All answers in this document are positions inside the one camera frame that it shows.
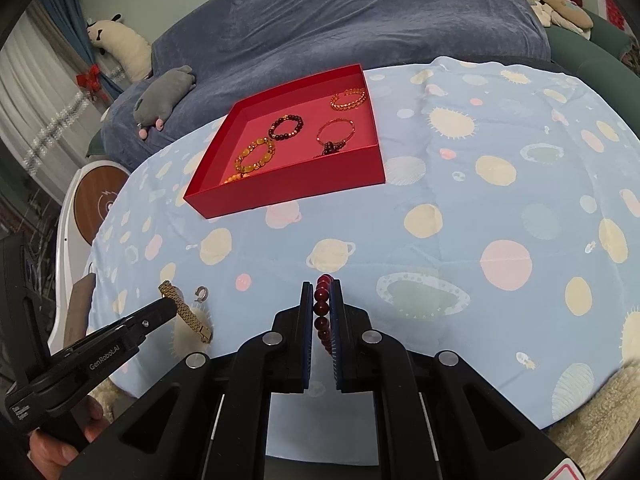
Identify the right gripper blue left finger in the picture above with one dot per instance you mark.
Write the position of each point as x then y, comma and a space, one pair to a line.
305, 329

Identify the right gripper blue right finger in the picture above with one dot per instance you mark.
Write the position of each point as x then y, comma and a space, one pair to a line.
337, 332

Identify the gold link watch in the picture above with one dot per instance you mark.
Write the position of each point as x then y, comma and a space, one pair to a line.
169, 291

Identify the thin red-gold bangle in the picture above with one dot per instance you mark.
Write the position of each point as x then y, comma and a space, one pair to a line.
336, 130

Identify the gold chunky bangle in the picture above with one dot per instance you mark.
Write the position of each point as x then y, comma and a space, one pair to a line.
348, 99

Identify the person's left hand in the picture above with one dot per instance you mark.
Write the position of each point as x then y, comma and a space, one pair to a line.
51, 456

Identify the red open box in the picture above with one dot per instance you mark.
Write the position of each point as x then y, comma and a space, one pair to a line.
265, 152

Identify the blue planet-print sheet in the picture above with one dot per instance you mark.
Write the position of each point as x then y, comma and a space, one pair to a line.
507, 230

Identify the round wooden white device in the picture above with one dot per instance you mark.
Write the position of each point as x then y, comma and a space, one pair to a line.
92, 192

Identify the grey plush mouse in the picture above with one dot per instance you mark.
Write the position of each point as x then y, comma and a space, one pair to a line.
157, 103

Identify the beige fluffy rug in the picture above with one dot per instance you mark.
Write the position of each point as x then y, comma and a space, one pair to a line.
595, 433

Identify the dark blue blanket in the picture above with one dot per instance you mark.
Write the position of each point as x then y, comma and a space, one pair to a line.
238, 48

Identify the white llama plush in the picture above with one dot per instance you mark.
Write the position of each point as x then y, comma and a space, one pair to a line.
124, 44

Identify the green sofa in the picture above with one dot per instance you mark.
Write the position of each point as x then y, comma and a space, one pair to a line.
598, 61

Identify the cream plush toy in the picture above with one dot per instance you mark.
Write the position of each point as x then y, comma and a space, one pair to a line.
563, 13

